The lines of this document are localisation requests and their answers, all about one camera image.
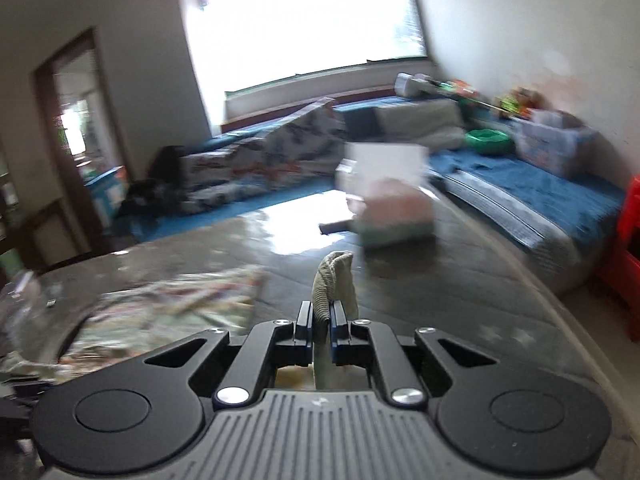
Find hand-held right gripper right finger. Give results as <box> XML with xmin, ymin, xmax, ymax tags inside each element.
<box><xmin>329</xmin><ymin>301</ymin><xmax>497</xmax><ymax>407</ymax></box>

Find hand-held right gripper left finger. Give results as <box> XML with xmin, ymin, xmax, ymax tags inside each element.
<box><xmin>145</xmin><ymin>301</ymin><xmax>316</xmax><ymax>409</ymax></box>

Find colourful patterned garment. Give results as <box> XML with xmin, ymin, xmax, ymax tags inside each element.
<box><xmin>50</xmin><ymin>251</ymin><xmax>359</xmax><ymax>391</ymax></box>

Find grey quilted table cover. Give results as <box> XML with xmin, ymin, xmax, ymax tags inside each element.
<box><xmin>0</xmin><ymin>200</ymin><xmax>626</xmax><ymax>480</ymax></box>

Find tissue box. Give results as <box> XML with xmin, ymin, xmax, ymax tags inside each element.
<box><xmin>335</xmin><ymin>142</ymin><xmax>437</xmax><ymax>249</ymax></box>

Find butterfly print cushion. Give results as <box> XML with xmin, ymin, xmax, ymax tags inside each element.
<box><xmin>180</xmin><ymin>97</ymin><xmax>348</xmax><ymax>211</ymax></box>

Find black bag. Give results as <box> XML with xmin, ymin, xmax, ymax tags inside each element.
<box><xmin>117</xmin><ymin>145</ymin><xmax>187</xmax><ymax>222</ymax></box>

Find blue sofa bed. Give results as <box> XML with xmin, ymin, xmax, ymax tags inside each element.
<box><xmin>145</xmin><ymin>87</ymin><xmax>627</xmax><ymax>297</ymax></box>

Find blue box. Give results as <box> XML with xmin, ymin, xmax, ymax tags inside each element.
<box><xmin>82</xmin><ymin>167</ymin><xmax>129</xmax><ymax>227</ymax></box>

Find green bowl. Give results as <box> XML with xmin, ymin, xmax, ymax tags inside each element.
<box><xmin>465</xmin><ymin>129</ymin><xmax>516</xmax><ymax>157</ymax></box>

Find grey plush toy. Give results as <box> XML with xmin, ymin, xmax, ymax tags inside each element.
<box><xmin>395</xmin><ymin>72</ymin><xmax>442</xmax><ymax>99</ymax></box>

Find colourful plush toy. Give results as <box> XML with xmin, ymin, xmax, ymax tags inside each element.
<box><xmin>439</xmin><ymin>79</ymin><xmax>482</xmax><ymax>104</ymax></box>

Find clear plastic storage box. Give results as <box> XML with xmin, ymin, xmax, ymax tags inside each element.
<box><xmin>515</xmin><ymin>110</ymin><xmax>599</xmax><ymax>179</ymax></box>

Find brown plush toys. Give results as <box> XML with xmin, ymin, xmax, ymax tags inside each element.
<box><xmin>499</xmin><ymin>88</ymin><xmax>540</xmax><ymax>119</ymax></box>

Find red plastic stool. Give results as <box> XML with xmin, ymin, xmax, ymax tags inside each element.
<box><xmin>595</xmin><ymin>175</ymin><xmax>640</xmax><ymax>326</ymax></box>

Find window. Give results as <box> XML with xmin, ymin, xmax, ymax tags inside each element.
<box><xmin>184</xmin><ymin>0</ymin><xmax>432</xmax><ymax>97</ymax></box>

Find wooden door frame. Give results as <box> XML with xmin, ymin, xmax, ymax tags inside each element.
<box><xmin>30</xmin><ymin>27</ymin><xmax>132</xmax><ymax>272</ymax></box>

